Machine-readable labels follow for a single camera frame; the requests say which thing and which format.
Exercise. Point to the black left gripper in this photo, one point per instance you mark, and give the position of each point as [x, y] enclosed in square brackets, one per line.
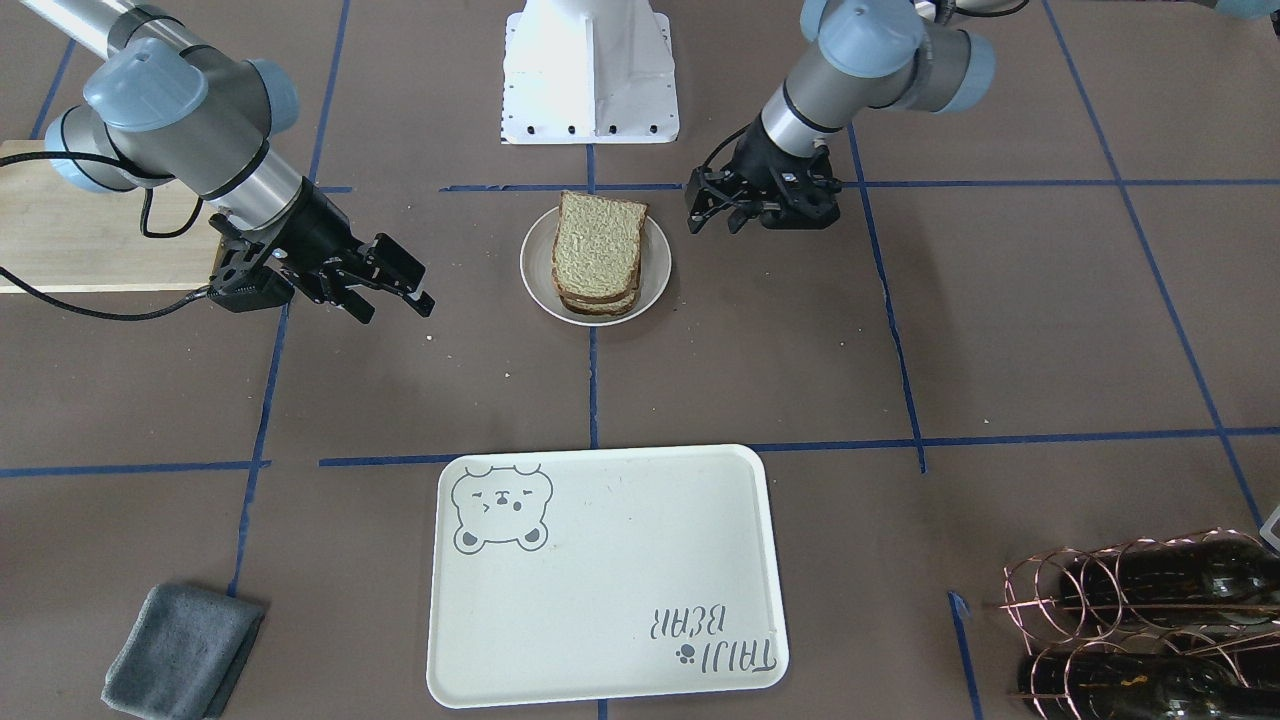
[757, 161]

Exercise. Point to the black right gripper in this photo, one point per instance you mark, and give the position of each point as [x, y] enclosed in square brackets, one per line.
[318, 237]

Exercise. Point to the bread slice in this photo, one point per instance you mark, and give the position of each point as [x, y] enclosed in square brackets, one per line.
[617, 307]
[598, 249]

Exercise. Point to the white round plate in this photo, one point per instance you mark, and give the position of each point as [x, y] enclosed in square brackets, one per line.
[536, 270]

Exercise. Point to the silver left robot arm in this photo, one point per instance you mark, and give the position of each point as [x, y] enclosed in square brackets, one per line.
[879, 55]

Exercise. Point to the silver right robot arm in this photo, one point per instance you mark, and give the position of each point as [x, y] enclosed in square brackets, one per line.
[166, 106]

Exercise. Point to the white bear tray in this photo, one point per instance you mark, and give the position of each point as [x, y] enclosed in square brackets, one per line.
[598, 574]

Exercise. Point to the wooden cutting board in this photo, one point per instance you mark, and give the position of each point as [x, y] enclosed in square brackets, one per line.
[64, 240]

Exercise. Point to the grey folded cloth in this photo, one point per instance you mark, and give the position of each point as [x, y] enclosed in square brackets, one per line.
[184, 656]

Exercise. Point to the dark wine bottle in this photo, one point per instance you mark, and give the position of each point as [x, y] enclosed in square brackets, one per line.
[1219, 581]
[1094, 683]

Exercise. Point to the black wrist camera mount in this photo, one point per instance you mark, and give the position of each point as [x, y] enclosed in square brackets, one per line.
[241, 280]

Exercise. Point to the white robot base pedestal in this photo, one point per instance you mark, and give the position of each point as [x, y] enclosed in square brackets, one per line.
[588, 72]

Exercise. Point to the copper wire bottle rack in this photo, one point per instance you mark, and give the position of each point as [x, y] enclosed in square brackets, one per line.
[1031, 600]

